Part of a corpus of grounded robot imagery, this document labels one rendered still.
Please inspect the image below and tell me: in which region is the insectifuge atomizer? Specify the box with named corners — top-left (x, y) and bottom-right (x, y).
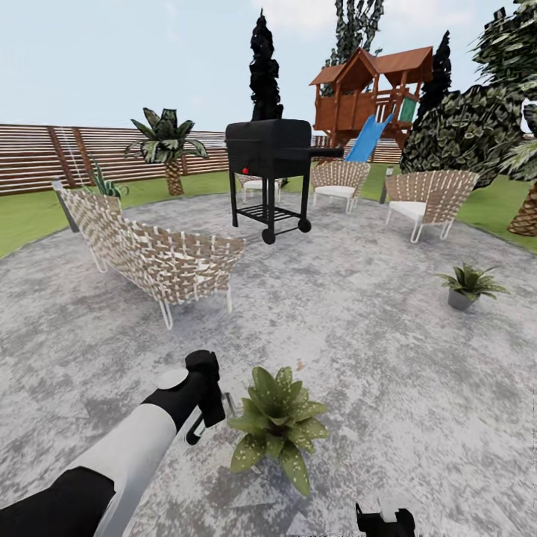
top-left (186, 414), bottom-right (208, 445)

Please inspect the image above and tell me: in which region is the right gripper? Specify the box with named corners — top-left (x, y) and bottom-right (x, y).
top-left (357, 509), bottom-right (415, 537)

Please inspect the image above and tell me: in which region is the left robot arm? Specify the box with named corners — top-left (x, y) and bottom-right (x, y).
top-left (0, 350), bottom-right (244, 537)

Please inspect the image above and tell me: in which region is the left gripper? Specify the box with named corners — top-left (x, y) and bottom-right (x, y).
top-left (198, 388), bottom-right (226, 427)

